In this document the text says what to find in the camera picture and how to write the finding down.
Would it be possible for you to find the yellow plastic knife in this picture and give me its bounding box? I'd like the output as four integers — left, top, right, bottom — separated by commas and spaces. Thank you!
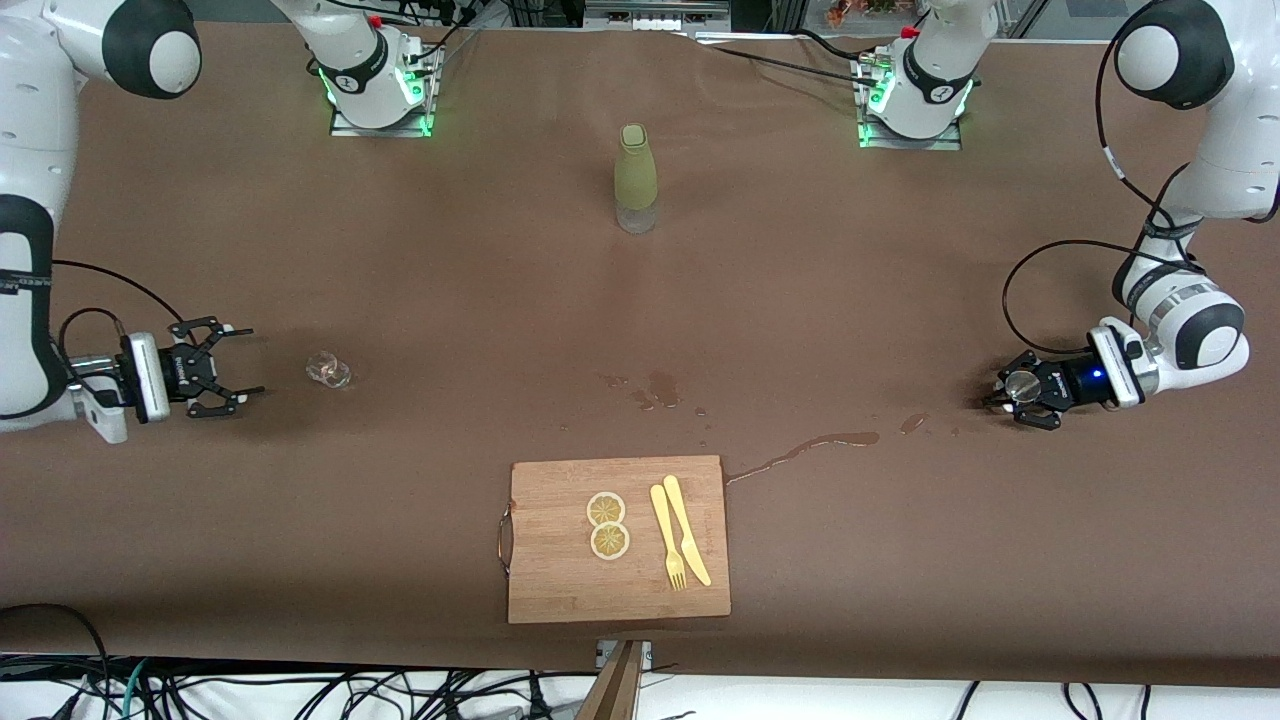
663, 475, 712, 587

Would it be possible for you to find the yellow plastic fork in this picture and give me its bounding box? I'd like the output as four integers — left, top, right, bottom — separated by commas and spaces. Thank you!
650, 484, 688, 591

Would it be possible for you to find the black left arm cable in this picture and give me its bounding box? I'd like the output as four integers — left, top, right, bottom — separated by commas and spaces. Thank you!
1002, 0, 1201, 356

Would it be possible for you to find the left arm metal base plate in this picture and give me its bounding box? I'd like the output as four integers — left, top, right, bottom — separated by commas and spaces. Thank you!
852, 50, 973, 151

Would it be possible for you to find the black looped floor cable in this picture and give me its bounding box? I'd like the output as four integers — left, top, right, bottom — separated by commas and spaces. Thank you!
0, 603, 113, 720

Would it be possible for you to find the wooden cutting board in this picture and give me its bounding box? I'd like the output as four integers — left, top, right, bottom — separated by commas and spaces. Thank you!
498, 456, 732, 625

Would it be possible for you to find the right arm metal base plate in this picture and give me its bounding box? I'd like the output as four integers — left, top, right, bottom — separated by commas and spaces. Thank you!
330, 40, 444, 138

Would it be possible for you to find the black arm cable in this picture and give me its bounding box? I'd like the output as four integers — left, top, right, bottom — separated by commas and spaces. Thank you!
1002, 0, 1201, 356
50, 258, 188, 379

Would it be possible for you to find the long brown liquid spill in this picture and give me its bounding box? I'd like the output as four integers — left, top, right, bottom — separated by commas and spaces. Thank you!
727, 431, 881, 486

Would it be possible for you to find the wooden post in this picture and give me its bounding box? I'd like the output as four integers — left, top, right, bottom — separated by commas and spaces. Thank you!
578, 640, 646, 720

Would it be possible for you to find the black cable across table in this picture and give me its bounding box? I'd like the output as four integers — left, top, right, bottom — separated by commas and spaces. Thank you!
690, 30, 881, 86

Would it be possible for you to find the green bottle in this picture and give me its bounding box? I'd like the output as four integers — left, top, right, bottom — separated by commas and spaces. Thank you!
614, 124, 659, 235

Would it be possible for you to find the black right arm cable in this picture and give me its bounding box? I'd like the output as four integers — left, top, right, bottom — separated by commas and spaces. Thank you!
50, 258, 188, 379

